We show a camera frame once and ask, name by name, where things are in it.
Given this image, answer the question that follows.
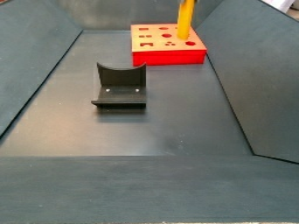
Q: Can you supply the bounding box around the yellow oval peg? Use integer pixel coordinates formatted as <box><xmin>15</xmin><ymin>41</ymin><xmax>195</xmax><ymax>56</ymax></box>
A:
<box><xmin>177</xmin><ymin>0</ymin><xmax>195</xmax><ymax>39</ymax></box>

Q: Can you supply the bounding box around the red shape-sorting board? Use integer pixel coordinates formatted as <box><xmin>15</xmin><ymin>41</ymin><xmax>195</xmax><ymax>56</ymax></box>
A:
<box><xmin>131</xmin><ymin>24</ymin><xmax>207</xmax><ymax>67</ymax></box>

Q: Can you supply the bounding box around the black curved holder stand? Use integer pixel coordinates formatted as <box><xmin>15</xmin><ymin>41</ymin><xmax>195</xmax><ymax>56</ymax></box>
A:
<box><xmin>91</xmin><ymin>64</ymin><xmax>147</xmax><ymax>108</ymax></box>

